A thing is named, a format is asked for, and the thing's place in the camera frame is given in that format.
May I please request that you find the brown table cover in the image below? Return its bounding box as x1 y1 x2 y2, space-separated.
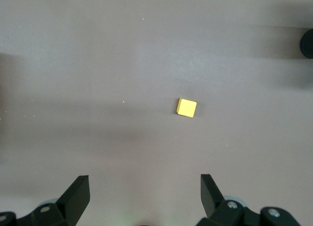
0 0 313 226

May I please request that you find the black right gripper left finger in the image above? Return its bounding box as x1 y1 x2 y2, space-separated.
31 175 90 226

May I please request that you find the black round object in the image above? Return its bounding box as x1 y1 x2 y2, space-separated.
300 27 313 59

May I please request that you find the yellow block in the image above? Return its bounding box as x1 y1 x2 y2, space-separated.
175 97 198 118

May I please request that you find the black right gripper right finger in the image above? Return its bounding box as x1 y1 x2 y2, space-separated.
195 174 260 226

